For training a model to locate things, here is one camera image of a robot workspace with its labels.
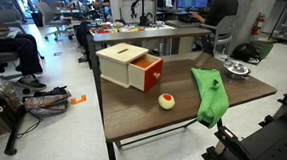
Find green towel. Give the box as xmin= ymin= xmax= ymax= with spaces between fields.
xmin=187 ymin=67 xmax=232 ymax=130

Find wooden drawer red front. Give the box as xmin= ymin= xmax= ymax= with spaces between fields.
xmin=126 ymin=52 xmax=165 ymax=94

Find yellow ball red spot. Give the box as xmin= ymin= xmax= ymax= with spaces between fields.
xmin=157 ymin=92 xmax=177 ymax=111

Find pale wooden slot box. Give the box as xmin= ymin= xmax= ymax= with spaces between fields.
xmin=93 ymin=41 xmax=150 ymax=90

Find grey work table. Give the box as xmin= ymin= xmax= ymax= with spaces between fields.
xmin=84 ymin=20 xmax=218 ymax=77

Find red toy block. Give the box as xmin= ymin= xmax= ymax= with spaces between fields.
xmin=95 ymin=28 xmax=112 ymax=35

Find white display board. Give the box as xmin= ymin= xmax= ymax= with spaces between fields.
xmin=107 ymin=0 xmax=158 ymax=27

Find person in white shirt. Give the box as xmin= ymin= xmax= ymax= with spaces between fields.
xmin=164 ymin=0 xmax=177 ymax=9

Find silver pot with lid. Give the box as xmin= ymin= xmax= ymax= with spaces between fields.
xmin=222 ymin=59 xmax=253 ymax=82

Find light grey chair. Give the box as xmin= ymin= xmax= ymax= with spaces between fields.
xmin=198 ymin=12 xmax=238 ymax=61

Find colourful patterned backpack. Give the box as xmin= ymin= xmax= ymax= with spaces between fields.
xmin=21 ymin=83 xmax=73 ymax=119

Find black backpack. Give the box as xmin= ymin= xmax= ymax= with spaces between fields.
xmin=231 ymin=41 xmax=262 ymax=65

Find seated person black shirt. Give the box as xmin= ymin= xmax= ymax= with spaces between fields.
xmin=190 ymin=0 xmax=240 ymax=29

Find grey swivel chair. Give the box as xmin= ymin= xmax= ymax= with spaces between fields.
xmin=34 ymin=0 xmax=76 ymax=43

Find seated person black trousers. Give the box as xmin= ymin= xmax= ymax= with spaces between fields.
xmin=0 ymin=31 xmax=51 ymax=92

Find green bag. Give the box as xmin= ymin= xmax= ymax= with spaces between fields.
xmin=251 ymin=39 xmax=276 ymax=62

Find red fire extinguisher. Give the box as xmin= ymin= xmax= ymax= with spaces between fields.
xmin=250 ymin=10 xmax=266 ymax=37

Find clear plastic bag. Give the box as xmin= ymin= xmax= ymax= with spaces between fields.
xmin=0 ymin=78 xmax=21 ymax=107

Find black metal rack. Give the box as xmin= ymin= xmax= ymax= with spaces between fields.
xmin=0 ymin=74 xmax=28 ymax=157

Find black robot stand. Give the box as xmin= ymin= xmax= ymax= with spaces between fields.
xmin=190 ymin=77 xmax=287 ymax=160

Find black table frame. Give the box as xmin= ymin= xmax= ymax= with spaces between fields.
xmin=104 ymin=111 xmax=224 ymax=160

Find black floor cable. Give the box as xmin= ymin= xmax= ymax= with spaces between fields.
xmin=16 ymin=111 xmax=44 ymax=141

